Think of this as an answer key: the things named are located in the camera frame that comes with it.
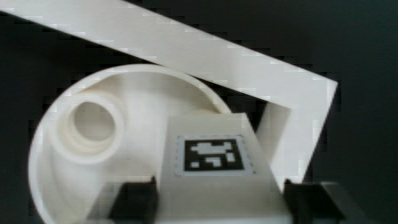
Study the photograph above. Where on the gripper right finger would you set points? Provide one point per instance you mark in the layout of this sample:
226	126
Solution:
320	204

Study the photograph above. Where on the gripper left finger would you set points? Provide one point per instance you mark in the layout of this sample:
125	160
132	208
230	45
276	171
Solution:
135	204

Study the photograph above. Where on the white round stool seat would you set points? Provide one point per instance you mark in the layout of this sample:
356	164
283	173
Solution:
98	140

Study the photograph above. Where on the white U-shaped fence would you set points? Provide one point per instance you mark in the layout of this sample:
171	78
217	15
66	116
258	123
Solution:
130	29

